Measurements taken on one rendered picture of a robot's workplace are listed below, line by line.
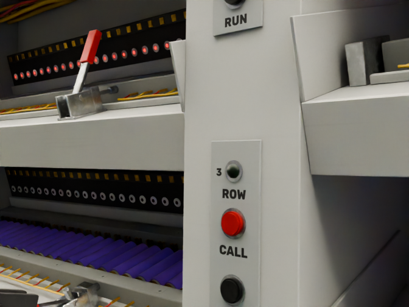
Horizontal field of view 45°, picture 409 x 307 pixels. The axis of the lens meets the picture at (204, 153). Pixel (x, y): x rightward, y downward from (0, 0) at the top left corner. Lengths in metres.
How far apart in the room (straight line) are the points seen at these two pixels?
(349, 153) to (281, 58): 0.07
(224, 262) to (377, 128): 0.13
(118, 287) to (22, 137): 0.18
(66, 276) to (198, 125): 0.28
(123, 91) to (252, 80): 0.22
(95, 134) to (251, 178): 0.17
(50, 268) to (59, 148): 0.16
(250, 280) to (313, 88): 0.13
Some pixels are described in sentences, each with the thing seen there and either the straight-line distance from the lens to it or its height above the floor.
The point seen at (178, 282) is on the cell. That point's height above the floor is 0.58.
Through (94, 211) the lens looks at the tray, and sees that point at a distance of 0.72.
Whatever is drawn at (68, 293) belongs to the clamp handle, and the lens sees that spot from 0.49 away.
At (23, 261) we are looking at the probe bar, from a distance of 0.63.
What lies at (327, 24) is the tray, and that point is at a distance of 0.33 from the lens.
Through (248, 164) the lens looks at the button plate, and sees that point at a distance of 0.31.
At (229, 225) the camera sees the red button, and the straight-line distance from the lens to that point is 0.32.
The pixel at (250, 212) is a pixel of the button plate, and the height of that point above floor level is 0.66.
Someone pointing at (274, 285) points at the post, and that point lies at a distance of 0.31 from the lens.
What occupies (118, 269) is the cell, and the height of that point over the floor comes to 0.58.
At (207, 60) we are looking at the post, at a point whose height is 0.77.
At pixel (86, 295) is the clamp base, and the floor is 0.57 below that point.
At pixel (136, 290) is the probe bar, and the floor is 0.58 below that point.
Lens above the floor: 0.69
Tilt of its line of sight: 1 degrees up
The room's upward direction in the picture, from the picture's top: 1 degrees clockwise
